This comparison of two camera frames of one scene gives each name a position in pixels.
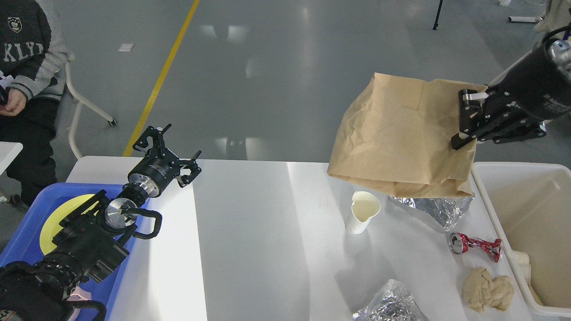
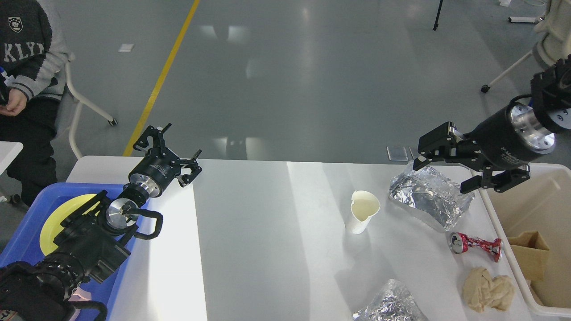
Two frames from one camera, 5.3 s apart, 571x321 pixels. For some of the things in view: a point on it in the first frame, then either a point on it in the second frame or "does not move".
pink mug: [79, 294] does not move
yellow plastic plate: [51, 226] does not move
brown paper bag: [396, 134] → [532, 254]
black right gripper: [538, 89] → [511, 137]
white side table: [8, 151] does not move
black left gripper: [160, 166] does not move
